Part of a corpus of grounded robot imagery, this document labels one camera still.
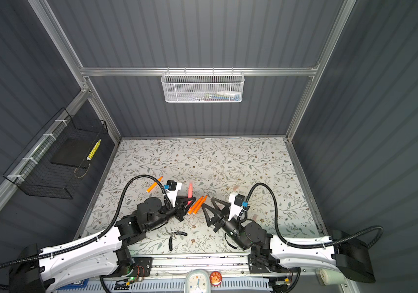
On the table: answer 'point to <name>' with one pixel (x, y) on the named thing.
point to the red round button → (216, 278)
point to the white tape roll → (326, 277)
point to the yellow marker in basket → (93, 149)
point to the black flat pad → (73, 152)
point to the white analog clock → (197, 281)
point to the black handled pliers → (173, 234)
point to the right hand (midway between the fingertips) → (208, 206)
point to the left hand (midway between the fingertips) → (195, 198)
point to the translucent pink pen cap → (235, 187)
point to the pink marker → (190, 192)
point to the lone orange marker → (154, 185)
